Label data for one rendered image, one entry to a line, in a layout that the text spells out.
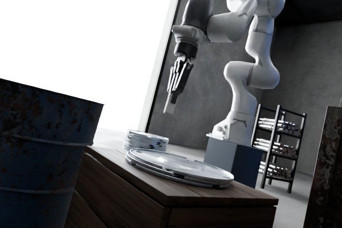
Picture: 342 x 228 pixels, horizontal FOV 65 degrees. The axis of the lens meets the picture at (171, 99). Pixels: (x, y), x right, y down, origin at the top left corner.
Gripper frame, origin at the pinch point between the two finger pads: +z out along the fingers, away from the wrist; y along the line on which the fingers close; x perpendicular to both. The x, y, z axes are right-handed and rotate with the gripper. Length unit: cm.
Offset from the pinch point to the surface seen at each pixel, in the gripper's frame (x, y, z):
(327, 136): -33.1, -30.7, -1.0
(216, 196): -2.1, -32.7, 19.7
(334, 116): -33.0, -31.6, -6.6
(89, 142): 17.5, 23.2, 20.2
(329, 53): -579, 423, -334
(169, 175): 5.4, -24.4, 18.7
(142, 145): -22, 81, 19
